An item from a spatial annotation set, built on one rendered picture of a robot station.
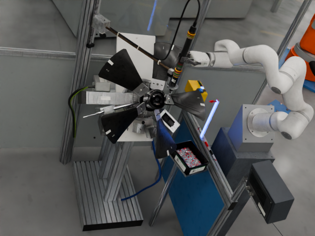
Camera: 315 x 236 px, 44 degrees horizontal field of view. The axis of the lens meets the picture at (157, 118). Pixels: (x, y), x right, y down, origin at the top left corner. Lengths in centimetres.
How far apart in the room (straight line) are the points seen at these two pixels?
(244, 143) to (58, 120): 152
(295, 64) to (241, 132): 72
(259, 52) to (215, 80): 144
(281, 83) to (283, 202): 58
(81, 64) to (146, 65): 47
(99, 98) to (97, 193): 105
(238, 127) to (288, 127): 45
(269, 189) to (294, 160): 245
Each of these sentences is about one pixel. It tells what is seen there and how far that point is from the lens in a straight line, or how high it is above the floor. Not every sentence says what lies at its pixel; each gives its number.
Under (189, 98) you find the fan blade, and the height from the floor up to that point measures 118.
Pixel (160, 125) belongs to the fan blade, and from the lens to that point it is 235.
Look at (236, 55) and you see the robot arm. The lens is 216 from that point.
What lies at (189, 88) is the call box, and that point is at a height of 104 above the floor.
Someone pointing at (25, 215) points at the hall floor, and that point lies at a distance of 312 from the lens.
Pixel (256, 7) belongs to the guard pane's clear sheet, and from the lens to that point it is 320.
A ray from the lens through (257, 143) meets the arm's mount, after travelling 267.
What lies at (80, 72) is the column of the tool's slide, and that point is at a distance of 282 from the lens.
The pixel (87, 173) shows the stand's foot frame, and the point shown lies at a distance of 332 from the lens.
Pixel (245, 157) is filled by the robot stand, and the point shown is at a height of 93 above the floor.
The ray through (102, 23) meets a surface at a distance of 253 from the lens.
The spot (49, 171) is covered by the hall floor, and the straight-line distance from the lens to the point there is 339.
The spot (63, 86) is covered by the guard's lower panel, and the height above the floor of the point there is 71.
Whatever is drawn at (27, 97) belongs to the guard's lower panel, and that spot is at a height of 59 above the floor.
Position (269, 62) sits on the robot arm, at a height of 171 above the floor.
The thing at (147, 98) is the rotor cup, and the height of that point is 122.
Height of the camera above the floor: 255
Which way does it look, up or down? 38 degrees down
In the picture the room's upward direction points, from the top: 19 degrees clockwise
